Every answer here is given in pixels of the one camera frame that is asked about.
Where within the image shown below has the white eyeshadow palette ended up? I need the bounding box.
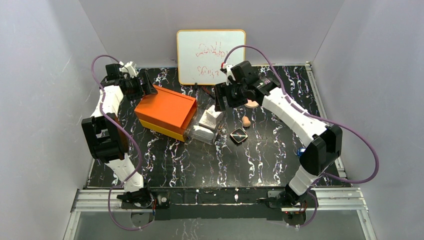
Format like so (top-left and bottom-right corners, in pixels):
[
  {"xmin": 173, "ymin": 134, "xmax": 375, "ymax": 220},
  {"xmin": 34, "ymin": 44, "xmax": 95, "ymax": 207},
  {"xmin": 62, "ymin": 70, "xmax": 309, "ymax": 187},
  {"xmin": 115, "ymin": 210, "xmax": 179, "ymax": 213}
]
[{"xmin": 198, "ymin": 104, "xmax": 224, "ymax": 130}]

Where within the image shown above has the orange drawer organizer box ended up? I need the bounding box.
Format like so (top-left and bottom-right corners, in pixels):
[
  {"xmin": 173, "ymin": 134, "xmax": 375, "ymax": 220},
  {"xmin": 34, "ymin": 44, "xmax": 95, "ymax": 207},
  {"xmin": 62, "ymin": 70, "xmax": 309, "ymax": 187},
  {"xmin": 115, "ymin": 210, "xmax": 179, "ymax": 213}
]
[{"xmin": 134, "ymin": 85, "xmax": 197, "ymax": 142}]

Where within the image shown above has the clear plastic drawer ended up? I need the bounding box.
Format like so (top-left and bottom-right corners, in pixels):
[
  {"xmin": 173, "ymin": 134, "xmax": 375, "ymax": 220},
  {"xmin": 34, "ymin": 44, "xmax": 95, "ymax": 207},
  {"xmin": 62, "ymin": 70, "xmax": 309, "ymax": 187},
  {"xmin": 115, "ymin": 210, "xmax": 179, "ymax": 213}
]
[{"xmin": 183, "ymin": 109, "xmax": 223, "ymax": 145}]

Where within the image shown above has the black square compact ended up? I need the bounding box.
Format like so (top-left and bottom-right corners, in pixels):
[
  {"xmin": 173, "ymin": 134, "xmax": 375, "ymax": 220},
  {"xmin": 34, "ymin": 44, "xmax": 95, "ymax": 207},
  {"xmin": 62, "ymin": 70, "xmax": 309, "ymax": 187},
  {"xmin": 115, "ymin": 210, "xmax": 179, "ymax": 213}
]
[{"xmin": 229, "ymin": 128, "xmax": 248, "ymax": 145}]

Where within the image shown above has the beige gourd makeup sponge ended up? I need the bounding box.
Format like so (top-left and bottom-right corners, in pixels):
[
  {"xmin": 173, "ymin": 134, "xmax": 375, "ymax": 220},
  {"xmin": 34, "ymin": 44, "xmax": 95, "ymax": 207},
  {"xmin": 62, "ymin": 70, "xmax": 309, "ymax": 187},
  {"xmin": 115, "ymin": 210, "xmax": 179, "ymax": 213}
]
[{"xmin": 241, "ymin": 116, "xmax": 252, "ymax": 128}]

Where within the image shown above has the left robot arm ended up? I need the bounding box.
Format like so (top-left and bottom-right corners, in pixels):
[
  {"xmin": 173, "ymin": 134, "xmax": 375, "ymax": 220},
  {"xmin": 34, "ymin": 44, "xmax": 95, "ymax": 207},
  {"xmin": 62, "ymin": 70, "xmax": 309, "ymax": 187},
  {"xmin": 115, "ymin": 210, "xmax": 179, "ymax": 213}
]
[{"xmin": 81, "ymin": 61, "xmax": 157, "ymax": 205}]

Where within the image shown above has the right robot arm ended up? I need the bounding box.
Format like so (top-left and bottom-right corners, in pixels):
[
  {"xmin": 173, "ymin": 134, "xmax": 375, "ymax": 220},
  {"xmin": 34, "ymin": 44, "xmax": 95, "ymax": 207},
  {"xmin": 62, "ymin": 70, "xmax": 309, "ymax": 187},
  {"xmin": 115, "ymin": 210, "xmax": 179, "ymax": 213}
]
[{"xmin": 214, "ymin": 60, "xmax": 343, "ymax": 205}]

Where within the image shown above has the large round beige puff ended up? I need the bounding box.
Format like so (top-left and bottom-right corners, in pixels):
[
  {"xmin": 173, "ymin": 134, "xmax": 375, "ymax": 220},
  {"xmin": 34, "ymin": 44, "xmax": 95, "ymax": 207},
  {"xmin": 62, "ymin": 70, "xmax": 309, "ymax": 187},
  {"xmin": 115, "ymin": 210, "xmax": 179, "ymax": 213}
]
[{"xmin": 244, "ymin": 100, "xmax": 259, "ymax": 109}]

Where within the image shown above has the yellow-framed whiteboard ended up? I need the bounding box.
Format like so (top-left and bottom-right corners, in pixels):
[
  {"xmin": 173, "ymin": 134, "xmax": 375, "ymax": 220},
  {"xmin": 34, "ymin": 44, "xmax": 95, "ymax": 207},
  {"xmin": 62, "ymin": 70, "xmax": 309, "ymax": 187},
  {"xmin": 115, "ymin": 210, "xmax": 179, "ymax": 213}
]
[{"xmin": 176, "ymin": 29, "xmax": 246, "ymax": 85}]

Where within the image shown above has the blue stapler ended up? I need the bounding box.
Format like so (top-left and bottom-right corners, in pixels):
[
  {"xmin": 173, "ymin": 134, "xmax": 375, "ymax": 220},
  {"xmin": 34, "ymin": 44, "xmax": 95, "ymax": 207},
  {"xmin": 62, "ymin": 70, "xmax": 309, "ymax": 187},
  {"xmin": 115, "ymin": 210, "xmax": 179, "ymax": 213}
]
[{"xmin": 296, "ymin": 147, "xmax": 306, "ymax": 157}]

